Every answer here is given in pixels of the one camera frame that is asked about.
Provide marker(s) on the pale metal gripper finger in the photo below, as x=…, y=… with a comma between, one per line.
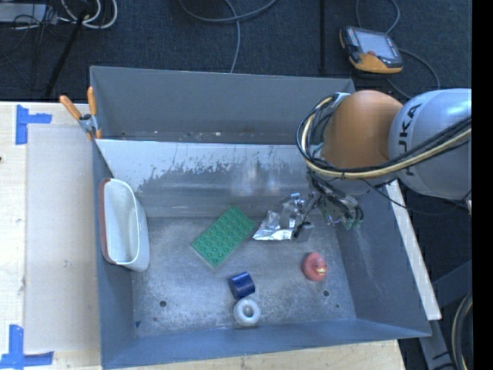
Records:
x=291, y=209
x=305, y=233

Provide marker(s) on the crumpled silver foil packet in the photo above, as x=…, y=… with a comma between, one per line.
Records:
x=272, y=230

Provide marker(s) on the red rubber duck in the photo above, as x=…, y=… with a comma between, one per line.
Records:
x=314, y=267

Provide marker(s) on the green studded flat plate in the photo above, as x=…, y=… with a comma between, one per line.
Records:
x=223, y=237

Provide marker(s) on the blue cylinder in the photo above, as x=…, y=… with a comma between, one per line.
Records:
x=242, y=284

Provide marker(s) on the grey metal bin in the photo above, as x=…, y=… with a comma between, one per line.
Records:
x=215, y=106

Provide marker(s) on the white tub with red-brown rim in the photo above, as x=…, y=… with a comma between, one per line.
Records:
x=122, y=226

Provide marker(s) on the pale wood board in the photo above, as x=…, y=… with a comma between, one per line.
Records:
x=58, y=237

